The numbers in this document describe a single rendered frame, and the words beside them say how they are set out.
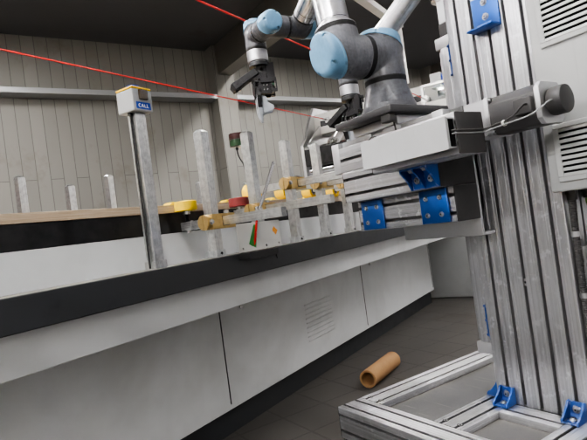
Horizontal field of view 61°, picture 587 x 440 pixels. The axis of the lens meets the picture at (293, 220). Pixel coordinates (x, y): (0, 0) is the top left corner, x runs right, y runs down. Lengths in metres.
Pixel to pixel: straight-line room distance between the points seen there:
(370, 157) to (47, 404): 1.07
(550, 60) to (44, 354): 1.31
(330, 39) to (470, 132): 0.44
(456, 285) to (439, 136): 3.35
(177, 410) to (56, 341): 0.66
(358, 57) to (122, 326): 0.94
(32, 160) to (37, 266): 4.95
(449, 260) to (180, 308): 3.12
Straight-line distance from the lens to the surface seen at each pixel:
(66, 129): 6.57
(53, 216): 1.55
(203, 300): 1.63
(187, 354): 1.86
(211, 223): 1.64
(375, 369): 2.39
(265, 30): 1.80
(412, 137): 1.14
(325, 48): 1.36
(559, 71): 1.26
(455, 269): 4.36
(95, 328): 1.38
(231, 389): 2.05
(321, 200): 1.75
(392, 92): 1.40
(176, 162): 6.83
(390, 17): 1.91
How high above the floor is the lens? 0.77
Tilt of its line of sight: 1 degrees up
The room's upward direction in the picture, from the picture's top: 8 degrees counter-clockwise
